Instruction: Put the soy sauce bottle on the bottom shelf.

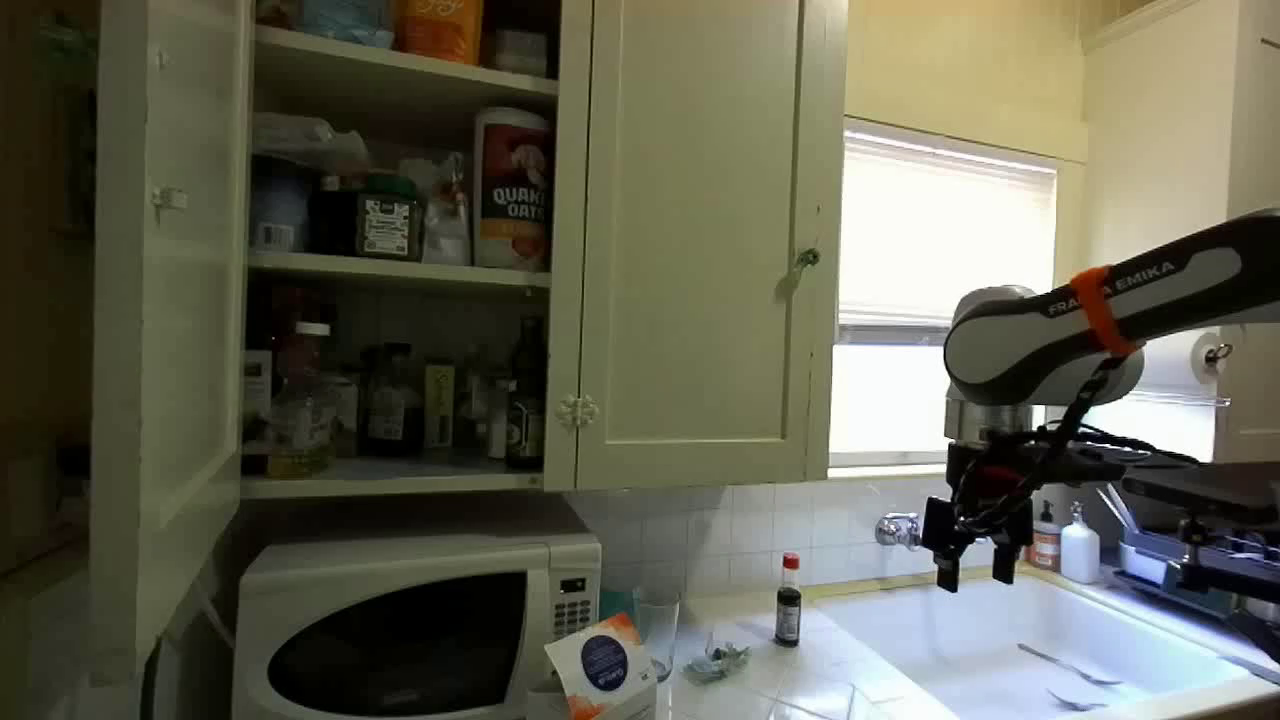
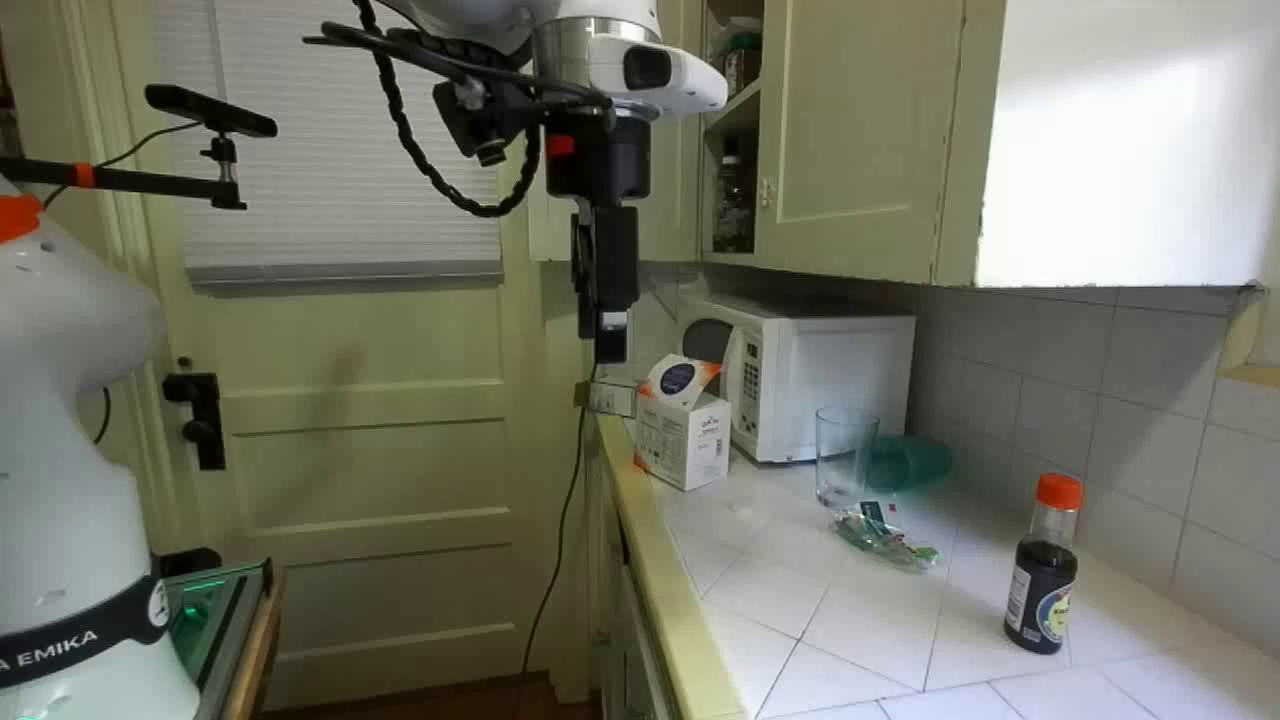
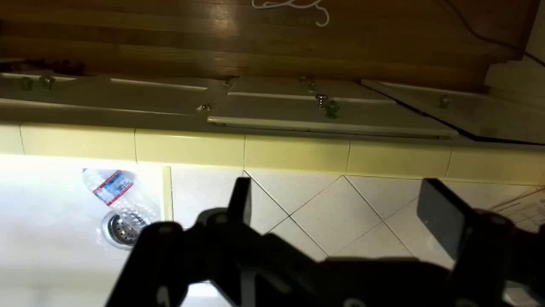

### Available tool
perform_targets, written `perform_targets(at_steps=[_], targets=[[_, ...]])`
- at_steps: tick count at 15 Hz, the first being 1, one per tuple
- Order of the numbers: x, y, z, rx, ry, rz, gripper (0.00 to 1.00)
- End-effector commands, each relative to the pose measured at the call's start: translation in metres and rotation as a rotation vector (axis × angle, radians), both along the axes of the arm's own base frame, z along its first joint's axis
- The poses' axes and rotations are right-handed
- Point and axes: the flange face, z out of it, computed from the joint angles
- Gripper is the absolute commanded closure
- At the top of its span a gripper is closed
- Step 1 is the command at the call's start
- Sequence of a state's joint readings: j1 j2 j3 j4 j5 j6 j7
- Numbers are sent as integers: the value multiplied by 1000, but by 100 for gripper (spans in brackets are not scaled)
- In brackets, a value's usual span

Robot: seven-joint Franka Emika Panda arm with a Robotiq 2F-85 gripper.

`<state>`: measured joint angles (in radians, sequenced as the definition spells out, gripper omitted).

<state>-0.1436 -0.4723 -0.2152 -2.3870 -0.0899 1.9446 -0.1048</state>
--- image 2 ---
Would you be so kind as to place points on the wall power outlet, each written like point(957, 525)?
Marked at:
point(608, 396)

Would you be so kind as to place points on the black camera mount rod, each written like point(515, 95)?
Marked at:
point(122, 178)

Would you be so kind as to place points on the pale green wall cabinet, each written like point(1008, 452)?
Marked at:
point(1135, 135)

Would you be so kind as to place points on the pale green base cabinet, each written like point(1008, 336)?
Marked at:
point(624, 643)

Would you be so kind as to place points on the open pale green cabinet door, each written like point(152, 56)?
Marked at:
point(666, 184)

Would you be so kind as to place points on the black door lock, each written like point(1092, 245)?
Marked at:
point(202, 414)

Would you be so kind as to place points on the teal plastic bag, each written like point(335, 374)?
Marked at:
point(906, 461)

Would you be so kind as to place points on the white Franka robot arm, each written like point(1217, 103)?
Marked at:
point(66, 403)

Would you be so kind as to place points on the closed pale green cabinet door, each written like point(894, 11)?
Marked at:
point(865, 135)

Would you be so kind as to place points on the black bar camera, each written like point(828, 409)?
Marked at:
point(211, 110)

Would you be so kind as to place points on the white cardboard box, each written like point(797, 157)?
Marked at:
point(681, 440)

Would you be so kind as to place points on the clear drinking glass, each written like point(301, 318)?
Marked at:
point(843, 452)

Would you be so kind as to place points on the white window blind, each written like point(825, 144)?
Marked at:
point(335, 184)

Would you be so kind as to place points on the dark soy sauce bottle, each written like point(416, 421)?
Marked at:
point(1041, 585)

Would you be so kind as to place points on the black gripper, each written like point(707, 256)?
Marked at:
point(603, 152)

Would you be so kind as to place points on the green printed snack packet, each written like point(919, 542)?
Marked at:
point(880, 529)

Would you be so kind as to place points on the white microwave oven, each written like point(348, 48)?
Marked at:
point(825, 380)

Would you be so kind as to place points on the pale green panel door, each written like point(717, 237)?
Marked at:
point(385, 465)

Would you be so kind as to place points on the blue orange white packet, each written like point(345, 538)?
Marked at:
point(681, 376)

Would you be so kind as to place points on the green item in cabinet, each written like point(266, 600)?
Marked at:
point(736, 56)

